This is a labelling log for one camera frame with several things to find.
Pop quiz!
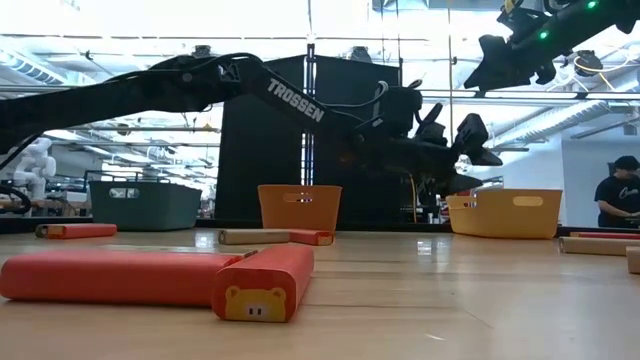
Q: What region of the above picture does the natural wooden block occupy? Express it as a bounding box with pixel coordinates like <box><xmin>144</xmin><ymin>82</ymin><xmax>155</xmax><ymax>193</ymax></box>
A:
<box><xmin>217</xmin><ymin>228</ymin><xmax>292</xmax><ymax>246</ymax></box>
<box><xmin>625</xmin><ymin>245</ymin><xmax>640</xmax><ymax>276</ymax></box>

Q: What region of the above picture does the person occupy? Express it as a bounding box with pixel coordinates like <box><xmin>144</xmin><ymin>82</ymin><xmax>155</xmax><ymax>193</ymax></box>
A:
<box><xmin>593</xmin><ymin>155</ymin><xmax>640</xmax><ymax>230</ymax></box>

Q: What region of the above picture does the white humanoid robot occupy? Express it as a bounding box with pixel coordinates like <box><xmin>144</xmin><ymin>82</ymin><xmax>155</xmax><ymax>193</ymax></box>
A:
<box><xmin>12</xmin><ymin>136</ymin><xmax>58</xmax><ymax>202</ymax></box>

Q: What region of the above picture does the yellow plastic bin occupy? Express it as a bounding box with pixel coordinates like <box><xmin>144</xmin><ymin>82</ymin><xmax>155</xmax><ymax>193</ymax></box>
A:
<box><xmin>445</xmin><ymin>187</ymin><xmax>564</xmax><ymax>241</ymax></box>

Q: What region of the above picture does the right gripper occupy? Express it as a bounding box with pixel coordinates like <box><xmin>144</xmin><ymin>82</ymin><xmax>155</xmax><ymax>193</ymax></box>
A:
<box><xmin>463</xmin><ymin>5</ymin><xmax>557</xmax><ymax>92</ymax></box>

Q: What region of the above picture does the orange plastic bin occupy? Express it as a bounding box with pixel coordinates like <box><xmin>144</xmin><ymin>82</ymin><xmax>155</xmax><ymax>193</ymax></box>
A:
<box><xmin>257</xmin><ymin>184</ymin><xmax>344</xmax><ymax>234</ymax></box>

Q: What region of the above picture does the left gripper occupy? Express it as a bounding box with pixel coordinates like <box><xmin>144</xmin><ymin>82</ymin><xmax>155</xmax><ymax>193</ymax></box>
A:
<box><xmin>359</xmin><ymin>88</ymin><xmax>504</xmax><ymax>197</ymax></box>

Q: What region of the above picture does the teal plastic bin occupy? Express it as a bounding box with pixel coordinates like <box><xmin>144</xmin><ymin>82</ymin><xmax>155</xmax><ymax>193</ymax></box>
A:
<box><xmin>88</xmin><ymin>180</ymin><xmax>203</xmax><ymax>233</ymax></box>

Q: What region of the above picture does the red wooden block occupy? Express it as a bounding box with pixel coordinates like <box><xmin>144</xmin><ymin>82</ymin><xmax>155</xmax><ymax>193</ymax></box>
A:
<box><xmin>0</xmin><ymin>248</ymin><xmax>246</xmax><ymax>307</ymax></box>
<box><xmin>569</xmin><ymin>230</ymin><xmax>640</xmax><ymax>241</ymax></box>
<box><xmin>287</xmin><ymin>228</ymin><xmax>336</xmax><ymax>247</ymax></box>
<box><xmin>211</xmin><ymin>243</ymin><xmax>316</xmax><ymax>324</ymax></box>
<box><xmin>43</xmin><ymin>222</ymin><xmax>119</xmax><ymax>240</ymax></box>

